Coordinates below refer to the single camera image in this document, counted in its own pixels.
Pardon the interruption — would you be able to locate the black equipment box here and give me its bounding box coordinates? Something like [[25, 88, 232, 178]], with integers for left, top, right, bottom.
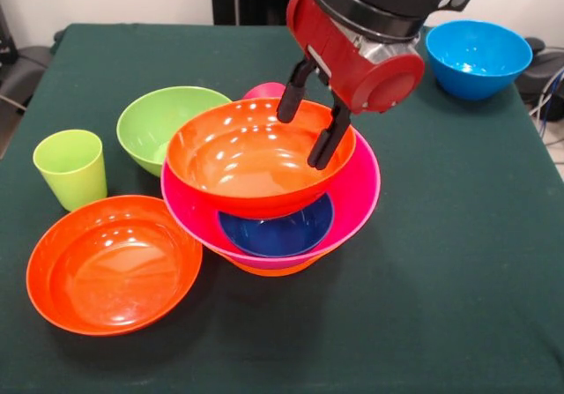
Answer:
[[0, 4, 19, 64]]

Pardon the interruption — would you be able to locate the tangle of floor cables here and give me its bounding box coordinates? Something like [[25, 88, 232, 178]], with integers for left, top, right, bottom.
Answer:
[[526, 45, 564, 139]]

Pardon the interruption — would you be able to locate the red-orange bowl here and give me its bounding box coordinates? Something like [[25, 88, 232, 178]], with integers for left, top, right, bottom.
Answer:
[[166, 97, 357, 220], [26, 195, 204, 337]]

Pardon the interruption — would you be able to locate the large orange bowl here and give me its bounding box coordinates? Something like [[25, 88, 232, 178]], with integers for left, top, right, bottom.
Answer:
[[226, 252, 323, 278]]

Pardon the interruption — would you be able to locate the raspberry red cup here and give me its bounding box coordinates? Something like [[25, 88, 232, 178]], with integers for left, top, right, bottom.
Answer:
[[241, 82, 290, 101]]

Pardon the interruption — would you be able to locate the light green cup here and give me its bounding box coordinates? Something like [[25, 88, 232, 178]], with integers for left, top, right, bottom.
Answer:
[[32, 129, 108, 213]]

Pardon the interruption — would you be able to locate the light blue bowl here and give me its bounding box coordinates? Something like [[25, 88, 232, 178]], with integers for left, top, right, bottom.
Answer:
[[425, 19, 534, 101]]

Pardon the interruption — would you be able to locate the small dark blue bowl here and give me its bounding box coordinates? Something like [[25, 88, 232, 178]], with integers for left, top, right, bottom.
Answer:
[[217, 193, 335, 258]]

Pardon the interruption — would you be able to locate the green bowl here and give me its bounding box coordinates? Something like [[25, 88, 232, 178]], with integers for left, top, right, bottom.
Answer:
[[115, 85, 234, 178]]

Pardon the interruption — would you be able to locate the dark green table cloth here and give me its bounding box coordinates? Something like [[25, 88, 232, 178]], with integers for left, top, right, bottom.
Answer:
[[0, 22, 564, 394]]

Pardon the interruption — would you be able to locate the large pink bowl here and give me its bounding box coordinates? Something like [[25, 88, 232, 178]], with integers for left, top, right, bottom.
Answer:
[[160, 131, 382, 271]]

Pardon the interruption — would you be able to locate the black pedestal foot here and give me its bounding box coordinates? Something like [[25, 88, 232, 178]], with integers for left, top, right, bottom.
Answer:
[[519, 36, 564, 102], [0, 45, 54, 104]]

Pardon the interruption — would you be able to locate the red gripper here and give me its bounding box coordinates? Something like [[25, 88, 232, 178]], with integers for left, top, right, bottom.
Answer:
[[276, 0, 427, 171]]

